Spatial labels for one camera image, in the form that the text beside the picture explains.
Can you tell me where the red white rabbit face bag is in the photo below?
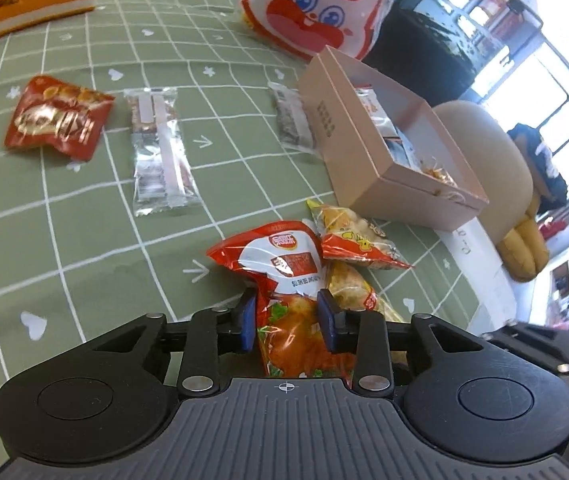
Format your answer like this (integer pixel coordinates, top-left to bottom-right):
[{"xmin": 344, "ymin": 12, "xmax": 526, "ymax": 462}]
[{"xmin": 239, "ymin": 0, "xmax": 396, "ymax": 61}]

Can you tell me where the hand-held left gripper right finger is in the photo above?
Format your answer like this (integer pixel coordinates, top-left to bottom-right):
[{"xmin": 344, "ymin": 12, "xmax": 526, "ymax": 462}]
[{"xmin": 316, "ymin": 287, "xmax": 485, "ymax": 396}]

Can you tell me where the clear grain bar packet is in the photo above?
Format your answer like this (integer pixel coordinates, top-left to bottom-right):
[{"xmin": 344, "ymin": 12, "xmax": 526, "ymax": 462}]
[{"xmin": 267, "ymin": 81, "xmax": 323, "ymax": 154}]

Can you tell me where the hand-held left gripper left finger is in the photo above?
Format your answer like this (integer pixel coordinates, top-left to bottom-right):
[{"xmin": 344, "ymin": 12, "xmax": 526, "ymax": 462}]
[{"xmin": 89, "ymin": 286, "xmax": 260, "ymax": 396}]

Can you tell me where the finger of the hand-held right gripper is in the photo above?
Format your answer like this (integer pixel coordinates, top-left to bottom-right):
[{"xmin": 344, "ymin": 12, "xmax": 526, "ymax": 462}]
[
  {"xmin": 482, "ymin": 332, "xmax": 569, "ymax": 377},
  {"xmin": 507, "ymin": 321, "xmax": 569, "ymax": 350}
]

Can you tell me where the fish tank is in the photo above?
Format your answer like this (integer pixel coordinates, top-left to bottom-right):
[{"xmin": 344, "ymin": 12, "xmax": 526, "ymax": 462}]
[{"xmin": 429, "ymin": 0, "xmax": 515, "ymax": 92}]

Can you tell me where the dark jacket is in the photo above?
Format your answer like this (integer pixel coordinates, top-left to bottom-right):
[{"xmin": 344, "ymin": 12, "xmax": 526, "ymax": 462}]
[{"xmin": 507, "ymin": 122, "xmax": 569, "ymax": 207}]

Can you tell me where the dark red foil snack packet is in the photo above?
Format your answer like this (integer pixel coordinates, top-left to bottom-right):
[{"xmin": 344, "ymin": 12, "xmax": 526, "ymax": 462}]
[{"xmin": 4, "ymin": 74, "xmax": 116, "ymax": 162}]

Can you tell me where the yellow pastry packet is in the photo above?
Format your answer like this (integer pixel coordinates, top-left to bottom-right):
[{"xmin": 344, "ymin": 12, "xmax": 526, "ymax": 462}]
[{"xmin": 325, "ymin": 260, "xmax": 406, "ymax": 327}]

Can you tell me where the clear silver snack bar packet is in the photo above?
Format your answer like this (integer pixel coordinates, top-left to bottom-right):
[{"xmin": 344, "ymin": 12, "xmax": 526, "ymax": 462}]
[{"xmin": 123, "ymin": 86, "xmax": 200, "ymax": 217}]

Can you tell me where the golden cake packet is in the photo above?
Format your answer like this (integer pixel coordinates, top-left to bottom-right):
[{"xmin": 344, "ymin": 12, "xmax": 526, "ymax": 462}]
[{"xmin": 421, "ymin": 156, "xmax": 468, "ymax": 201}]

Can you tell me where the beige dining chair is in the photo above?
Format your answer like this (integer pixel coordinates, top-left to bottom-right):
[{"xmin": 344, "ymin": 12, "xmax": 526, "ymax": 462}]
[{"xmin": 433, "ymin": 100, "xmax": 536, "ymax": 242}]

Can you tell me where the black fish tank cabinet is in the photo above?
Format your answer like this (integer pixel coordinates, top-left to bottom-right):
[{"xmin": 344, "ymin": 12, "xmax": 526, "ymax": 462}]
[{"xmin": 365, "ymin": 6, "xmax": 465, "ymax": 107}]

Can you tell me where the white orange snack packet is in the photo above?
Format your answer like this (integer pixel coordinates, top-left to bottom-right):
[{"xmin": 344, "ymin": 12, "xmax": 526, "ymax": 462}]
[{"xmin": 353, "ymin": 86, "xmax": 398, "ymax": 137}]

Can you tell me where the red yellow bread packet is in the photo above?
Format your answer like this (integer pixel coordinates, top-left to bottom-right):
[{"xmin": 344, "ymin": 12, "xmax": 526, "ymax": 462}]
[{"xmin": 307, "ymin": 198, "xmax": 414, "ymax": 271}]

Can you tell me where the yellow lounge chair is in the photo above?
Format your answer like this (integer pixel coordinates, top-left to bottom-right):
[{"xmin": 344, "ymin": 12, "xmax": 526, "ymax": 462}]
[{"xmin": 496, "ymin": 189, "xmax": 551, "ymax": 284}]

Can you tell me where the red orange snack packet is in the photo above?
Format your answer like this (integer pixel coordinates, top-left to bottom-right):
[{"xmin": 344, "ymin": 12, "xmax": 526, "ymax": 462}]
[{"xmin": 206, "ymin": 219, "xmax": 361, "ymax": 387}]

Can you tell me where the green checked tablecloth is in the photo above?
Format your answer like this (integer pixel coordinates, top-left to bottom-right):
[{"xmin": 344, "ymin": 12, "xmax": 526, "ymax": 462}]
[{"xmin": 0, "ymin": 0, "xmax": 470, "ymax": 413}]

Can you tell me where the pink cardboard box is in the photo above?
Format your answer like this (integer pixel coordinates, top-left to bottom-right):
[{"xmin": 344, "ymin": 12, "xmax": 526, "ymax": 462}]
[{"xmin": 297, "ymin": 45, "xmax": 491, "ymax": 233}]

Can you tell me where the blue cartoon snack packet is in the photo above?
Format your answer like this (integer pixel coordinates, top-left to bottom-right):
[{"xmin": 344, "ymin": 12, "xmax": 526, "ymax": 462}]
[{"xmin": 383, "ymin": 127, "xmax": 423, "ymax": 171}]

